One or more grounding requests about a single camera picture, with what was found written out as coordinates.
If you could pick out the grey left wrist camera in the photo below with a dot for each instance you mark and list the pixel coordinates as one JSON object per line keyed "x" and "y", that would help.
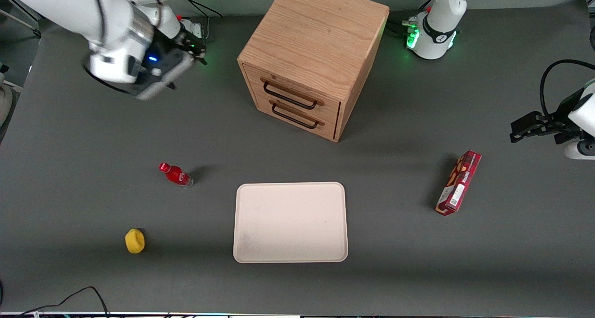
{"x": 581, "y": 149}

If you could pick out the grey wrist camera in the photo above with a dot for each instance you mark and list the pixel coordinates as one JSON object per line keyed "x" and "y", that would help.
{"x": 581, "y": 149}
{"x": 162, "y": 78}

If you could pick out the wooden drawer cabinet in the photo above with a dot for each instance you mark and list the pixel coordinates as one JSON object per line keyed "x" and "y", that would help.
{"x": 316, "y": 34}

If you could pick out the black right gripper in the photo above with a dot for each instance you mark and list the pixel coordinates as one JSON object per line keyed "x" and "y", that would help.
{"x": 163, "y": 42}

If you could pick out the yellow lemon toy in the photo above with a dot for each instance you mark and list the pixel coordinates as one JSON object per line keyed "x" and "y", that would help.
{"x": 135, "y": 241}

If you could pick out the beige round object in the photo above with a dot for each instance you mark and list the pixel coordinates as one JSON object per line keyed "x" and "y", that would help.
{"x": 4, "y": 104}

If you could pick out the small red bottle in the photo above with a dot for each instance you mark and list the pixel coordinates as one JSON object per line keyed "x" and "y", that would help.
{"x": 176, "y": 175}

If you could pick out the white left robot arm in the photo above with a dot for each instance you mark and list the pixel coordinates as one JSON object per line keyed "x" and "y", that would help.
{"x": 439, "y": 25}

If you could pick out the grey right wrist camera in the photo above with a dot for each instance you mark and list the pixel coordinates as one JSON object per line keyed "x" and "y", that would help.
{"x": 162, "y": 78}

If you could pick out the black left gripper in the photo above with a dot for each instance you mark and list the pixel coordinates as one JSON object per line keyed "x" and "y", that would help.
{"x": 559, "y": 119}

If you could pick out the beige rectangular tray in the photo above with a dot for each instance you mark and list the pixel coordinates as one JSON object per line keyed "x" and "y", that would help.
{"x": 290, "y": 222}

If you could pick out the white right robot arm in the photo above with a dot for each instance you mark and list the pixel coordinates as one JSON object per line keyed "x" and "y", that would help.
{"x": 56, "y": 6}

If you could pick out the red snack box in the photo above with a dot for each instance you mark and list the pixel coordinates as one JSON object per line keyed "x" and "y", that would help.
{"x": 458, "y": 183}

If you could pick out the metal frame bar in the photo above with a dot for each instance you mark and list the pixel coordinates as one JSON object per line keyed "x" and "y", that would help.
{"x": 18, "y": 16}

